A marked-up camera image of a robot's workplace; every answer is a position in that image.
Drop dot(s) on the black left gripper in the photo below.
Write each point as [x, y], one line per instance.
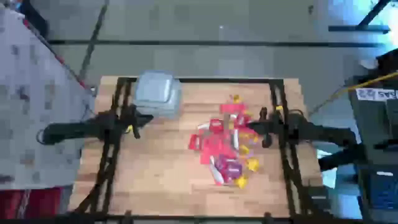
[130, 119]

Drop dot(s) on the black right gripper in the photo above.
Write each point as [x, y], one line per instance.
[270, 127]

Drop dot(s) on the yellow candy pack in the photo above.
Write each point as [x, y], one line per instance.
[237, 99]
[253, 164]
[241, 182]
[244, 149]

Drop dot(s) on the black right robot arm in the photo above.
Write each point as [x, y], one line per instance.
[317, 130]

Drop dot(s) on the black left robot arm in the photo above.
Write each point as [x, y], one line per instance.
[77, 129]

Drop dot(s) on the white paper sheet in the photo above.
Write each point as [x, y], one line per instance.
[329, 177]

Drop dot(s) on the black desk leg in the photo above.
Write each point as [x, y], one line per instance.
[342, 158]

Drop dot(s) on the black power adapter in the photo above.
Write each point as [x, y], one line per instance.
[318, 199]

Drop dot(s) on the red white rod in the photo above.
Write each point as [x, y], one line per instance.
[59, 58]

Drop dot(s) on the grey speckled cloth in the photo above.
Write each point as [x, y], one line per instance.
[37, 109]

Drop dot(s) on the black desk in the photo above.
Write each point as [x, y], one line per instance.
[367, 124]

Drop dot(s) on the white paper label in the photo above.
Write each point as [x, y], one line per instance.
[373, 94]

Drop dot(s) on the black table base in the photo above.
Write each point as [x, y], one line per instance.
[357, 28]

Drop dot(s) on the red bin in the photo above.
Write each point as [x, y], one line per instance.
[31, 202]

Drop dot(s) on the black keyboard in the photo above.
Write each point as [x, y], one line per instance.
[384, 189]

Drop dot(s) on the black equipment case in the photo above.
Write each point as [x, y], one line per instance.
[34, 18]

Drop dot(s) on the black table frame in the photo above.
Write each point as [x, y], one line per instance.
[217, 80]

